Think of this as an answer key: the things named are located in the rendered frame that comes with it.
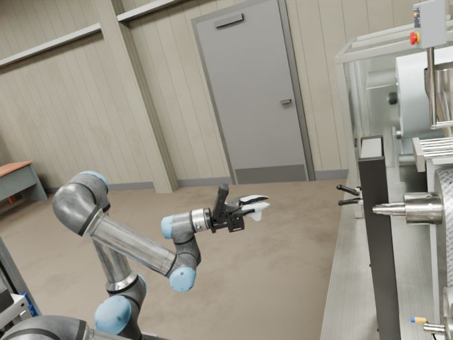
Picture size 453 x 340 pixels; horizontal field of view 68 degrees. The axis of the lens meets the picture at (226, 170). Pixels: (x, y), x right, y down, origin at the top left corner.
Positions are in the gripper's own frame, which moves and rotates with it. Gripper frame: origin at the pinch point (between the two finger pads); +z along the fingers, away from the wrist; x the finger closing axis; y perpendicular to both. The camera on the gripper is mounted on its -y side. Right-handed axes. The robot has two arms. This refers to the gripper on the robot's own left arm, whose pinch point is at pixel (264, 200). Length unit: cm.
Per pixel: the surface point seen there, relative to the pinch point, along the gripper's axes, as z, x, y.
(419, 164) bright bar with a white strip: 28, 40, -26
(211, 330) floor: -52, -63, 134
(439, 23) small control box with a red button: 46, 14, -44
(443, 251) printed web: 36, 37, 0
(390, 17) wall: 162, -250, -7
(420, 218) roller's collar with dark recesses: 27, 42, -15
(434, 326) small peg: 19, 61, -11
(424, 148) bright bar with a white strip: 31, 36, -27
